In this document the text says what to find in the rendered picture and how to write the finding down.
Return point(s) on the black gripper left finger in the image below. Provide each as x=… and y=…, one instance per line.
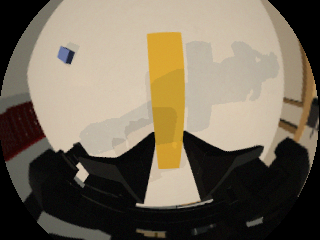
x=131, y=169

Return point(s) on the yellow bar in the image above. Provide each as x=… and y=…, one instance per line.
x=166, y=72

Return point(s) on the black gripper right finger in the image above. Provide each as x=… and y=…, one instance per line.
x=210, y=165

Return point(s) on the blue rectangular block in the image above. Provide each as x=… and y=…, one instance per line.
x=66, y=55

